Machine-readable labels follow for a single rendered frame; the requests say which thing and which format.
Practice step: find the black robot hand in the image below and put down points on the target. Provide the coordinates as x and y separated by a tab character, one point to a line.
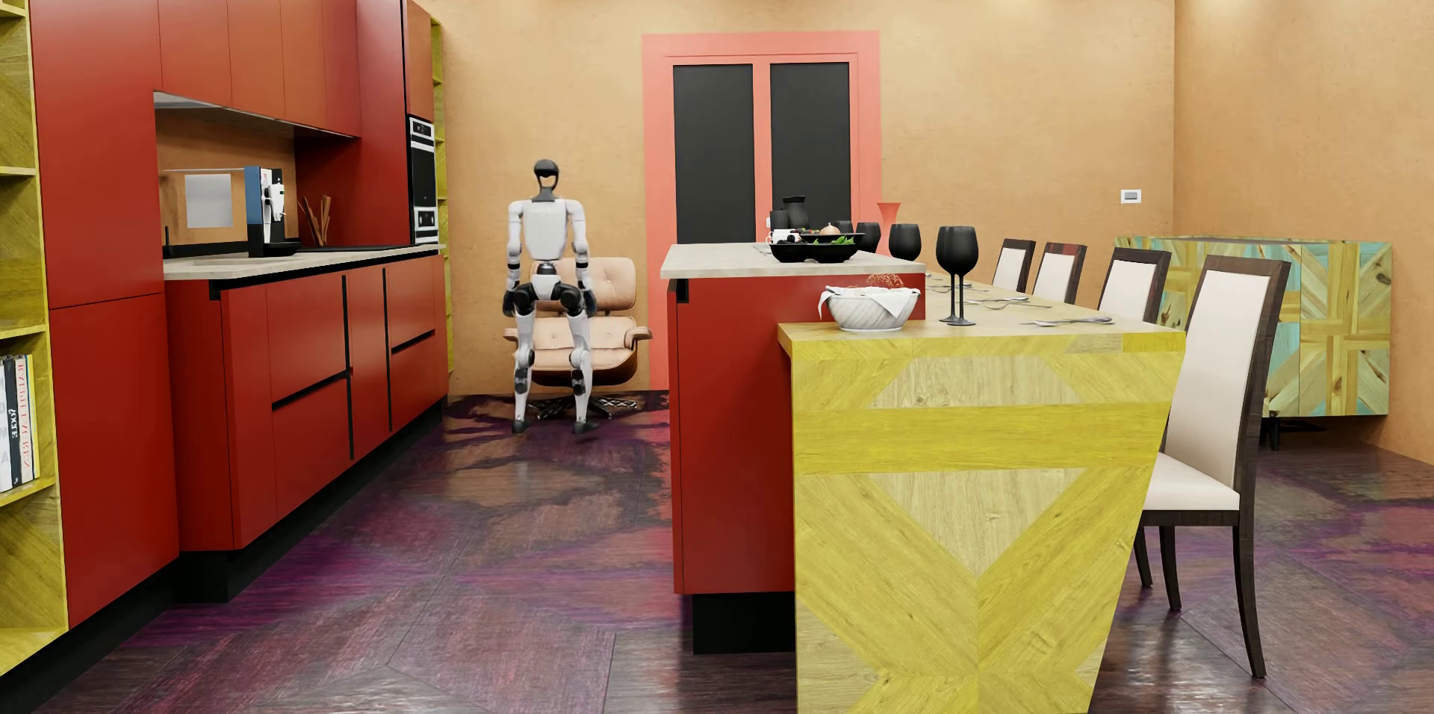
589	302
511	302

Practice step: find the tan leather armchair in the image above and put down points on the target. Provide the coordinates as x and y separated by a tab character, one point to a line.
614	339

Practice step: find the left robot leg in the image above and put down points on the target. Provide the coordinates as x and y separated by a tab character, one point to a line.
579	356

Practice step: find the robot leg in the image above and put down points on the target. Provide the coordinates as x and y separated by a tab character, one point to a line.
579	356
523	356

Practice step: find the right robot leg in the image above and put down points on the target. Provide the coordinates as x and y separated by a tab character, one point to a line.
523	356

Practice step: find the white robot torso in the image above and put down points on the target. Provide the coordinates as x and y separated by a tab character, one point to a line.
546	235

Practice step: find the robot head black visor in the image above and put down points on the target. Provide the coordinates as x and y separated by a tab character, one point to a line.
546	174

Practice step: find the black built-in oven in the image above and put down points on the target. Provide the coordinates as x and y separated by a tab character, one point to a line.
422	179

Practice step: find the narrow yellow wooden shelf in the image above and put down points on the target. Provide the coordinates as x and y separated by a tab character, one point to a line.
441	131

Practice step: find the red kitchen island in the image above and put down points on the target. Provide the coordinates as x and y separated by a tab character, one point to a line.
734	434

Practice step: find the wooden kitchen utensils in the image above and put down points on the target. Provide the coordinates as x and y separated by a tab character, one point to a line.
316	221

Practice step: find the red base cabinets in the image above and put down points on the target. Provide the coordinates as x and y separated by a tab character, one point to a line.
314	378

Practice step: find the black pitcher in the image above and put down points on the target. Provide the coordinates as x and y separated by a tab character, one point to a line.
795	213

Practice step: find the salmon framed double door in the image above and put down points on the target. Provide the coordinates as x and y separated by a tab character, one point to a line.
762	148

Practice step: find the red oven housing cabinet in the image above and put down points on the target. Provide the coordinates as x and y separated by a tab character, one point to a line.
383	109

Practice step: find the black fruit tray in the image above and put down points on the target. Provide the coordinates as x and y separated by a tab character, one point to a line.
815	249

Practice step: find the beige kitchen countertop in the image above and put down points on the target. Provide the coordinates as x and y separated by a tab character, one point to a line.
263	264

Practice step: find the black coffee machine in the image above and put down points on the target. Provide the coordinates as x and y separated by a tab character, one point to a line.
266	210

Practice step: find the white bowl with cloth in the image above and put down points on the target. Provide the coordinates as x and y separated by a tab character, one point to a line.
869	306

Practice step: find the salmon vase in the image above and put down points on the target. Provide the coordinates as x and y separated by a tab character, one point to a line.
889	216

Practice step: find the grey backsplash panel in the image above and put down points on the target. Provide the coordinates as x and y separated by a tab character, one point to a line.
208	201

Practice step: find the tall black wine glass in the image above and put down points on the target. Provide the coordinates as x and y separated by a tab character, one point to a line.
957	249

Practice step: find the tall red cabinet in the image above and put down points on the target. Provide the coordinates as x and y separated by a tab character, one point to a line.
95	243

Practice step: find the dark dining chair cream upholstery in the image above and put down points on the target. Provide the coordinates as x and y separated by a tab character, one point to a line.
1216	389
1012	267
1058	274
1132	288

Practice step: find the yellow patterned wooden table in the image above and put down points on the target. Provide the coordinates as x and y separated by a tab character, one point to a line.
963	524

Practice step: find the silver cutlery piece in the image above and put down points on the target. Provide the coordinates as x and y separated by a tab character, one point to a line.
1070	321

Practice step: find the row of books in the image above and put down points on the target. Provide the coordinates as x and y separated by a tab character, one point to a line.
16	423

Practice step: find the wide yellow wooden shelf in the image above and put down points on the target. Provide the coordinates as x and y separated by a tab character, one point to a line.
22	535

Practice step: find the turquoise yellow patchwork sideboard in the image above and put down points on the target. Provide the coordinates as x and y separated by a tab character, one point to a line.
1333	328

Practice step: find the red wall cabinets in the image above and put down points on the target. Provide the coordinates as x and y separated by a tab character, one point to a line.
252	8

